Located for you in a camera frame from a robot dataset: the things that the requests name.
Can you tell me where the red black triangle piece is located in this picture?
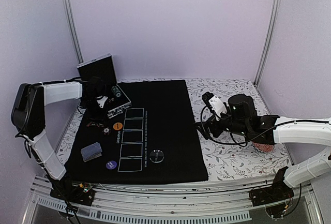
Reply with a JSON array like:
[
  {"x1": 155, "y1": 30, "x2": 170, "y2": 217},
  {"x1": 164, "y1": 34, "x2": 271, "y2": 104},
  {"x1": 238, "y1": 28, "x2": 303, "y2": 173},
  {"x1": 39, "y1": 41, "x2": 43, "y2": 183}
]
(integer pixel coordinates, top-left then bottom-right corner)
[{"x1": 86, "y1": 122, "x2": 103, "y2": 128}]

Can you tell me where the red patterned bowl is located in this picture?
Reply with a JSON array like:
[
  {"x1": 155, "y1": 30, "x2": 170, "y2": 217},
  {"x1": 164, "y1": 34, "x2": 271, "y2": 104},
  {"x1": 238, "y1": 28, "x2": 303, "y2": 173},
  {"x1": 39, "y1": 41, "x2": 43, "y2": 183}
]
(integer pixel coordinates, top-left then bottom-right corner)
[{"x1": 253, "y1": 142, "x2": 275, "y2": 153}]

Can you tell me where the floral white tablecloth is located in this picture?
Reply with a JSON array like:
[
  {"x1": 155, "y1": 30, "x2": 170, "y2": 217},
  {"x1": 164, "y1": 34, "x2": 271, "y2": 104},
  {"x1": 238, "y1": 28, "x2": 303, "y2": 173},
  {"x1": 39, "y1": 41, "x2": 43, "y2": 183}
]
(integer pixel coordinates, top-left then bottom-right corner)
[{"x1": 59, "y1": 79, "x2": 290, "y2": 181}]

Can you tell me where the orange big blind button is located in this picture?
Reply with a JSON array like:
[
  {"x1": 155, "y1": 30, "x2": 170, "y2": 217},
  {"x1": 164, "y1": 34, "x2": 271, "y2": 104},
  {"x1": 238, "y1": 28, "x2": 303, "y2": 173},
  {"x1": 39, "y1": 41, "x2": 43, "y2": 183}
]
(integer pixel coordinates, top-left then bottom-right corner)
[{"x1": 113, "y1": 122, "x2": 123, "y2": 130}]

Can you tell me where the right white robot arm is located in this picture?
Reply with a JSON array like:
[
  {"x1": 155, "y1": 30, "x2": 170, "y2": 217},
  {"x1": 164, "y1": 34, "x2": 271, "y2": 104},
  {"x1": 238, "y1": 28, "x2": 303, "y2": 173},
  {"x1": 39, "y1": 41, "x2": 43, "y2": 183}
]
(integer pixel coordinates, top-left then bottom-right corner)
[{"x1": 195, "y1": 92, "x2": 330, "y2": 201}]

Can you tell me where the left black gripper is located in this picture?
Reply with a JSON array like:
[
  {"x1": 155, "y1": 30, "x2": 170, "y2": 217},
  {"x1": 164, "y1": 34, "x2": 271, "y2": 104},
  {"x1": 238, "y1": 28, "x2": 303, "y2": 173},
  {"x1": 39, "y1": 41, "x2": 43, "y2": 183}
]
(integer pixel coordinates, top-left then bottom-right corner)
[{"x1": 82, "y1": 97, "x2": 109, "y2": 125}]

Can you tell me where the right aluminium frame post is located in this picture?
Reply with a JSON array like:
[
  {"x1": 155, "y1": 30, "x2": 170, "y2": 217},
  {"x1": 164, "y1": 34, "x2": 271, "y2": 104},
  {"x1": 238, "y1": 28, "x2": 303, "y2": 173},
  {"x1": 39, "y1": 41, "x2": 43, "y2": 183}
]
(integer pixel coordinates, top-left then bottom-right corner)
[{"x1": 253, "y1": 0, "x2": 281, "y2": 88}]

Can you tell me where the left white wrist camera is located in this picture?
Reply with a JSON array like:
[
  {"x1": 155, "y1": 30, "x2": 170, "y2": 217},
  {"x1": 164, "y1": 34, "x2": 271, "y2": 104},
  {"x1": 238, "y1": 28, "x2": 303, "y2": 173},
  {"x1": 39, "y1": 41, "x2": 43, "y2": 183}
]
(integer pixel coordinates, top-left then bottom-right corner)
[{"x1": 96, "y1": 96, "x2": 108, "y2": 109}]

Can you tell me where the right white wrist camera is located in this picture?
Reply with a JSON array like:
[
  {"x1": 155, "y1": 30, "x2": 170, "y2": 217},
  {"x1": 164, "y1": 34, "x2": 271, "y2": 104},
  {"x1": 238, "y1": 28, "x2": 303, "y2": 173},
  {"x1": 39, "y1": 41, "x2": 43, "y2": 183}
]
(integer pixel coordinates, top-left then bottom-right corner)
[{"x1": 202, "y1": 92, "x2": 228, "y2": 121}]

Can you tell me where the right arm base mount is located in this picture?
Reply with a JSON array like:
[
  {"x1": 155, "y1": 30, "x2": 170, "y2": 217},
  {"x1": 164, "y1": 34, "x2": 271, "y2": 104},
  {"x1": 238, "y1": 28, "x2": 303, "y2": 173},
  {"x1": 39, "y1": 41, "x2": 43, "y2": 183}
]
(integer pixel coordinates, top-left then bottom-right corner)
[{"x1": 249, "y1": 167, "x2": 294, "y2": 219}]

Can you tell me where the aluminium poker chip case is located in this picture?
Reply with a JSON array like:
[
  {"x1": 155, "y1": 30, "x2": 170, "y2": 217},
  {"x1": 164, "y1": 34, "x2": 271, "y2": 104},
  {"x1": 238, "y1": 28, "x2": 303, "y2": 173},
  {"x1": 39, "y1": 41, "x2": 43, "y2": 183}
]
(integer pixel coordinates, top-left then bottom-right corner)
[{"x1": 77, "y1": 54, "x2": 132, "y2": 120}]

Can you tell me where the aluminium frame post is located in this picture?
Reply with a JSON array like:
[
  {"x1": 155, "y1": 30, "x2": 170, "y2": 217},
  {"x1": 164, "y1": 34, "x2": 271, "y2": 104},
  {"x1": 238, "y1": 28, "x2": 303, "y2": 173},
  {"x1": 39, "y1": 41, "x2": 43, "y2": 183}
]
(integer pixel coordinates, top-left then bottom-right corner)
[
  {"x1": 63, "y1": 0, "x2": 83, "y2": 64},
  {"x1": 253, "y1": 0, "x2": 281, "y2": 88}
]

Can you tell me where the black poker mat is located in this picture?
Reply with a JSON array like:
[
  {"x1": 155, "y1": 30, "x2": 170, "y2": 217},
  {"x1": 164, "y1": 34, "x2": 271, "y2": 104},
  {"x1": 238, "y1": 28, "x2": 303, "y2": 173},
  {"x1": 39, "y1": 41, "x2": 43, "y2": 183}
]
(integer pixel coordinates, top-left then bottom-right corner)
[{"x1": 65, "y1": 80, "x2": 208, "y2": 185}]

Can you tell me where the green chip stack in case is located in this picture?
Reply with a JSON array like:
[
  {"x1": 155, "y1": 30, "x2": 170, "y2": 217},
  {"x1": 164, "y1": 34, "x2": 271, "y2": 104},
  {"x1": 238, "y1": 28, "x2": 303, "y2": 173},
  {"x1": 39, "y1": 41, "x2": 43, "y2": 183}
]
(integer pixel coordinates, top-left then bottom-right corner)
[{"x1": 111, "y1": 86, "x2": 122, "y2": 98}]

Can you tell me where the blue playing card deck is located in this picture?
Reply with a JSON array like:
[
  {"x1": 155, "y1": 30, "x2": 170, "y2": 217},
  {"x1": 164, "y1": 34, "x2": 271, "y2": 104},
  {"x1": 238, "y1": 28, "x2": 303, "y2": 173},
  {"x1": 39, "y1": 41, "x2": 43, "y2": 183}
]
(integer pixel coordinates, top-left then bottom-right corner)
[{"x1": 81, "y1": 142, "x2": 102, "y2": 162}]

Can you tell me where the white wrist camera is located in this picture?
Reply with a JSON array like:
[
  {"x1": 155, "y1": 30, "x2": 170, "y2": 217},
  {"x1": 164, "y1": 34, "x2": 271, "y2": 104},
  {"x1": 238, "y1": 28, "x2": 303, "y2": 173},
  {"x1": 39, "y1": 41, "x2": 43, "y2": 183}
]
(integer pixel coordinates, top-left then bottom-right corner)
[
  {"x1": 202, "y1": 92, "x2": 228, "y2": 121},
  {"x1": 96, "y1": 96, "x2": 108, "y2": 109}
]

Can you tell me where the aluminium front rail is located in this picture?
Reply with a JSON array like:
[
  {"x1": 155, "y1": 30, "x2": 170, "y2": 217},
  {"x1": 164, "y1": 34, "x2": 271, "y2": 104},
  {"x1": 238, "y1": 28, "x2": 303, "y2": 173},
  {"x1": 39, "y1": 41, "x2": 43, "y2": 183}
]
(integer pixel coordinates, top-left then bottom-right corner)
[{"x1": 22, "y1": 176, "x2": 326, "y2": 223}]

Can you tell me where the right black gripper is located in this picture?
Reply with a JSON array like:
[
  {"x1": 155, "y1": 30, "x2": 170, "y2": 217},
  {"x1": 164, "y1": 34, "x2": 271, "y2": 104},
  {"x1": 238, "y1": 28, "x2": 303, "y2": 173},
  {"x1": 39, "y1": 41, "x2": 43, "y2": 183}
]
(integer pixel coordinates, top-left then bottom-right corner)
[{"x1": 193, "y1": 108, "x2": 249, "y2": 140}]

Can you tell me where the left aluminium frame post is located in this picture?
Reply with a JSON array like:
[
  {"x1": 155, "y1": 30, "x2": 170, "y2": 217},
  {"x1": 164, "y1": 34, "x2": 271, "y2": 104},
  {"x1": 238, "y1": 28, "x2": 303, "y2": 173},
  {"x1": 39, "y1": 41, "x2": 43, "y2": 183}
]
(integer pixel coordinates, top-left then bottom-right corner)
[{"x1": 63, "y1": 0, "x2": 83, "y2": 64}]

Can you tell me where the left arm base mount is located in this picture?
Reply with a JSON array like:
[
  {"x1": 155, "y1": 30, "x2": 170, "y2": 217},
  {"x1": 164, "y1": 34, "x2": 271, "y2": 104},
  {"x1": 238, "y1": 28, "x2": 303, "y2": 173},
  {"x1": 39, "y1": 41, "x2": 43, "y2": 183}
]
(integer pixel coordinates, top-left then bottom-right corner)
[{"x1": 50, "y1": 178, "x2": 95, "y2": 206}]

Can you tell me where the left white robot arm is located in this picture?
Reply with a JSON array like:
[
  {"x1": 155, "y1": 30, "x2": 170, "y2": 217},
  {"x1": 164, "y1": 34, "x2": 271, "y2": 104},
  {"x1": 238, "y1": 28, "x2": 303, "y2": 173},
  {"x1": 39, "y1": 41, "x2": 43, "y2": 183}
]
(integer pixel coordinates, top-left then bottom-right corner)
[{"x1": 11, "y1": 77, "x2": 108, "y2": 181}]

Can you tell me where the purple small blind button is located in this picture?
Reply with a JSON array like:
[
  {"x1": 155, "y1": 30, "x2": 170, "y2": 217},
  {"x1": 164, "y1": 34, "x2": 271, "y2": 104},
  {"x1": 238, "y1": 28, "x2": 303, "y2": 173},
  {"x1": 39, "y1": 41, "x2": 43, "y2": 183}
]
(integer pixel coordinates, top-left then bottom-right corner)
[{"x1": 106, "y1": 160, "x2": 117, "y2": 170}]

